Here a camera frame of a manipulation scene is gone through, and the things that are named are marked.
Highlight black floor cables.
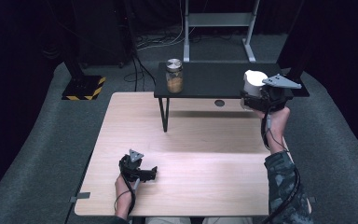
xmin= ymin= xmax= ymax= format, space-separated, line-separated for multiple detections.
xmin=122 ymin=29 xmax=157 ymax=93

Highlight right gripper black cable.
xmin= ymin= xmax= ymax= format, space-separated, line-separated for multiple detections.
xmin=260 ymin=106 xmax=302 ymax=224

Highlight black post with plain base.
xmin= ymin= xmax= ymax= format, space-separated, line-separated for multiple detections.
xmin=274 ymin=0 xmax=311 ymax=98

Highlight white lidded jar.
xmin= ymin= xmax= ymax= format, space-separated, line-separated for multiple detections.
xmin=240 ymin=69 xmax=269 ymax=112

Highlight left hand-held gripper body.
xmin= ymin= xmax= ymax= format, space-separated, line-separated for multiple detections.
xmin=118 ymin=148 xmax=146 ymax=184

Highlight white floor cable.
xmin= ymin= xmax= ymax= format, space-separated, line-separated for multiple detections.
xmin=135 ymin=0 xmax=198 ymax=51

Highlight black post with striped base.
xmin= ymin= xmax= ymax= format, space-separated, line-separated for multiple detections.
xmin=61 ymin=0 xmax=107 ymax=102

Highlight person's left hand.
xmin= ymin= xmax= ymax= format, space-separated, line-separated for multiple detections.
xmin=114 ymin=173 xmax=142 ymax=204

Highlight grey metal stand frame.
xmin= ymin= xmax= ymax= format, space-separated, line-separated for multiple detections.
xmin=183 ymin=0 xmax=261 ymax=63

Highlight glass jar with metal lid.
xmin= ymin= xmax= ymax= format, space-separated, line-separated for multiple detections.
xmin=165 ymin=58 xmax=185 ymax=94

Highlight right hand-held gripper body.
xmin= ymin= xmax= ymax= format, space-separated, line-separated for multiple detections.
xmin=252 ymin=73 xmax=303 ymax=114

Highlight black shelf with metal legs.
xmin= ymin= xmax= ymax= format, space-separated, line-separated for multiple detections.
xmin=153 ymin=62 xmax=295 ymax=133

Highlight black equipment cart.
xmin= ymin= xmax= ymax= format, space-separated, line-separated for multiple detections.
xmin=73 ymin=0 xmax=138 ymax=69

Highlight person's right hand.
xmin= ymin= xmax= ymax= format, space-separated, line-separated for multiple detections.
xmin=253 ymin=105 xmax=292 ymax=143

